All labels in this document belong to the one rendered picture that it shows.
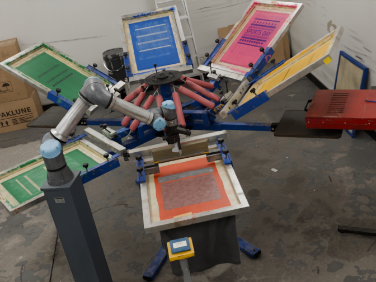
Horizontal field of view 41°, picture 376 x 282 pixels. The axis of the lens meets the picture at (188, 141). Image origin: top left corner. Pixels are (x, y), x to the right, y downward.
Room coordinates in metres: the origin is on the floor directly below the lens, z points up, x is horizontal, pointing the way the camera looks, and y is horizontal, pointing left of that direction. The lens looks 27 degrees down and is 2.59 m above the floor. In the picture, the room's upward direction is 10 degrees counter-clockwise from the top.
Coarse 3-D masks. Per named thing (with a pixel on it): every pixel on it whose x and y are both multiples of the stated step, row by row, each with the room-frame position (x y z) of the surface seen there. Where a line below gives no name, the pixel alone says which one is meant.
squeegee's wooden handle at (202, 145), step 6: (186, 144) 2.82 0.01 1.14; (192, 144) 2.82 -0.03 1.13; (198, 144) 2.82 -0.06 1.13; (204, 144) 2.82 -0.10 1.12; (156, 150) 2.82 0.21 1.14; (162, 150) 2.81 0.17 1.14; (168, 150) 2.81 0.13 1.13; (186, 150) 2.82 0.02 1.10; (192, 150) 2.82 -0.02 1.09; (198, 150) 2.82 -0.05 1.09; (204, 150) 2.82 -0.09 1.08; (156, 156) 2.81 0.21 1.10; (162, 156) 2.81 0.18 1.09; (168, 156) 2.81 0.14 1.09; (174, 156) 2.81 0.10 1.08
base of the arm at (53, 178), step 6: (60, 168) 2.51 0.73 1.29; (66, 168) 2.54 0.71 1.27; (48, 174) 2.52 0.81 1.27; (54, 174) 2.50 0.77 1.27; (60, 174) 2.50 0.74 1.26; (66, 174) 2.52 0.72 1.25; (72, 174) 2.56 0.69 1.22; (48, 180) 2.53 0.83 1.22; (54, 180) 2.49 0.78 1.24; (60, 180) 2.49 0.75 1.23; (66, 180) 2.50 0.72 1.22
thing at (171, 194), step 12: (168, 168) 2.88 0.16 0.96; (180, 168) 2.86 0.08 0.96; (156, 180) 2.76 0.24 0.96; (180, 180) 2.71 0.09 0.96; (156, 192) 2.62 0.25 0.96; (168, 192) 2.59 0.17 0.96; (180, 192) 2.57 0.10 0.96; (168, 204) 2.47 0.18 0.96; (180, 204) 2.44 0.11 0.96; (192, 204) 2.42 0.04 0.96; (168, 216) 2.35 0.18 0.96
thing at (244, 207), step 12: (216, 144) 3.03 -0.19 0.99; (228, 168) 2.69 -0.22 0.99; (144, 192) 2.59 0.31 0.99; (240, 192) 2.40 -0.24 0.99; (144, 204) 2.46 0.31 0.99; (240, 204) 2.28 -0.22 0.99; (144, 216) 2.34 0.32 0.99; (192, 216) 2.26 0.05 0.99; (204, 216) 2.24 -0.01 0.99; (216, 216) 2.25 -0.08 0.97; (144, 228) 2.23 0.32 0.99; (156, 228) 2.23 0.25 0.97; (168, 228) 2.23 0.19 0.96
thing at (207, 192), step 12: (192, 168) 2.83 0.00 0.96; (216, 168) 2.77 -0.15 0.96; (192, 180) 2.68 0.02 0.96; (204, 180) 2.66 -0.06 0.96; (216, 180) 2.63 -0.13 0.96; (192, 192) 2.54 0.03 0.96; (204, 192) 2.52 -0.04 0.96; (216, 192) 2.50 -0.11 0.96; (204, 204) 2.40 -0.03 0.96; (216, 204) 2.38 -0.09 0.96; (228, 204) 2.36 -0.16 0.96
